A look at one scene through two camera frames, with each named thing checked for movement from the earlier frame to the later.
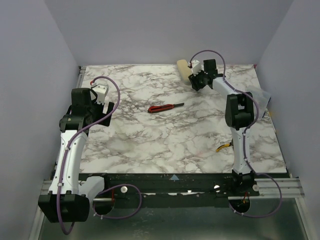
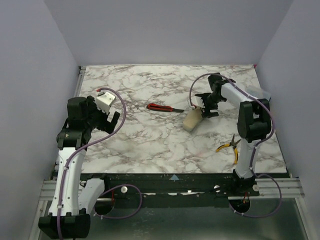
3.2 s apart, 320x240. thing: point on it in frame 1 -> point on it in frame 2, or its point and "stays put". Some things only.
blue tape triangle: (174, 177) stays put
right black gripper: (198, 81) -> (207, 104)
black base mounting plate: (177, 190) stays put
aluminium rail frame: (278, 187) stays put
